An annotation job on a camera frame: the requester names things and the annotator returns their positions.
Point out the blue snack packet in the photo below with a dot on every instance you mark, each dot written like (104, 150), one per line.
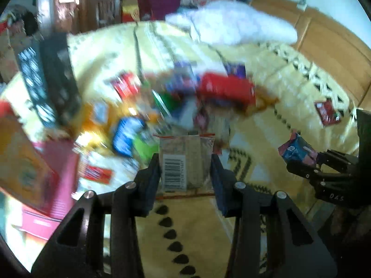
(127, 136)

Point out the wooden headboard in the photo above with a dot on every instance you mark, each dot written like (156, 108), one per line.
(333, 43)

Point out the yellow snack packet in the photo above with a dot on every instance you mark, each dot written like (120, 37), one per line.
(260, 104)

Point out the pink blue cookie packet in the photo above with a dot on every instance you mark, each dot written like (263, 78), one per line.
(295, 150)

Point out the flat red sachet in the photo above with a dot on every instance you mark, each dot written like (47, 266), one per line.
(97, 173)

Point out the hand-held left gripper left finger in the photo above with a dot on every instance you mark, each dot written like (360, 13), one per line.
(150, 185)

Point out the black bag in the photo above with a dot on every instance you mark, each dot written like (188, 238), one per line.
(30, 23)

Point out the black box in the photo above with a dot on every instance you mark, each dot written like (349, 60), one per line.
(49, 78)

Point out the white pillow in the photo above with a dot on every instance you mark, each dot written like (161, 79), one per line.
(240, 23)

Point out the red gift box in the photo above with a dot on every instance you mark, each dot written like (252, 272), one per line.
(130, 8)

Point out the large red snack bag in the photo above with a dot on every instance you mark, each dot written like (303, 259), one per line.
(226, 89)

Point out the wooden bookshelf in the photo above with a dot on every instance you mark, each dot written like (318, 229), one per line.
(101, 3)

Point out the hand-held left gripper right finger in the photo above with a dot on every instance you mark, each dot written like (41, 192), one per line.
(220, 188)

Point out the green snack packet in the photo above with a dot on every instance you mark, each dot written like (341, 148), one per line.
(145, 147)

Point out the pink box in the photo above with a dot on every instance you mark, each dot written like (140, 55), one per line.
(62, 179)

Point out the red rectangular snack packet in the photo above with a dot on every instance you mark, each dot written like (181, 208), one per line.
(126, 84)

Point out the purple white snack packet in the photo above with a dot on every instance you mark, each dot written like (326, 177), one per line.
(236, 71)

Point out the small red sachet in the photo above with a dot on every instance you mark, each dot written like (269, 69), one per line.
(327, 113)

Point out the clear grain snack packet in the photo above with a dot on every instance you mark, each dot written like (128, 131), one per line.
(185, 162)

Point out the pile of mixed snack packets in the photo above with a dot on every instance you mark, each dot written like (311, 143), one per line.
(174, 101)

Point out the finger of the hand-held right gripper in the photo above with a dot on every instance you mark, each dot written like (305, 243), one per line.
(336, 158)
(318, 175)

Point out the yellow patterned bedsheet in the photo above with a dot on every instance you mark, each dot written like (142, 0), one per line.
(260, 150)

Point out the orange red box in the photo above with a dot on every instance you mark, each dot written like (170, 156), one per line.
(20, 162)

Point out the wall socket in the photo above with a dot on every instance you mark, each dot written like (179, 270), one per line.
(302, 5)

